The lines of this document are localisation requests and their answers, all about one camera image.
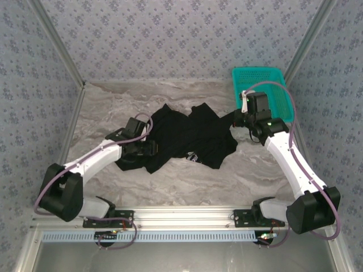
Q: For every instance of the teal plastic basket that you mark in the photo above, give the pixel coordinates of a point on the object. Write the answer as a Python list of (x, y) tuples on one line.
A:
[(279, 85)]

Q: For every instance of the aluminium frame rail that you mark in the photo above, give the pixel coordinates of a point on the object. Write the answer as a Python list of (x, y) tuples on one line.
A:
[(181, 216)]

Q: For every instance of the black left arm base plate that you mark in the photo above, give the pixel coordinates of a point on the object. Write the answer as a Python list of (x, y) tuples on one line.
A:
[(129, 214)]

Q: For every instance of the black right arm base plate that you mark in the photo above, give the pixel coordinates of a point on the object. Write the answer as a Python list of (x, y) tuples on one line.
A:
[(239, 218)]

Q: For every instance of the aluminium side rail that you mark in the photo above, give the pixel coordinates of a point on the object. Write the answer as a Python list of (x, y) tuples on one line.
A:
[(304, 147), (75, 113)]

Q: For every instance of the aluminium frame post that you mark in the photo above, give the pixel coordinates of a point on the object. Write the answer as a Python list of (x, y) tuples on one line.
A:
[(56, 42), (310, 39)]

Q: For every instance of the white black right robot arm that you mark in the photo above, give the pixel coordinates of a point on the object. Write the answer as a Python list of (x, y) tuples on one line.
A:
[(286, 161)]

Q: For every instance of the grey metal shelf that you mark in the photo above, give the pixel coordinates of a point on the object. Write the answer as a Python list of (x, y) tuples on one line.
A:
[(181, 258)]

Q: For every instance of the small black control board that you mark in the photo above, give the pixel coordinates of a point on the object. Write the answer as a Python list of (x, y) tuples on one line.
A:
[(265, 237), (105, 235)]

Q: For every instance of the black t-shirt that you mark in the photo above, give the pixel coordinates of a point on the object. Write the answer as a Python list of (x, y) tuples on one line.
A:
[(181, 139)]

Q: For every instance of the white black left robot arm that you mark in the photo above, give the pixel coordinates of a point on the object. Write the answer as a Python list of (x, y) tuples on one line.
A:
[(93, 158)]

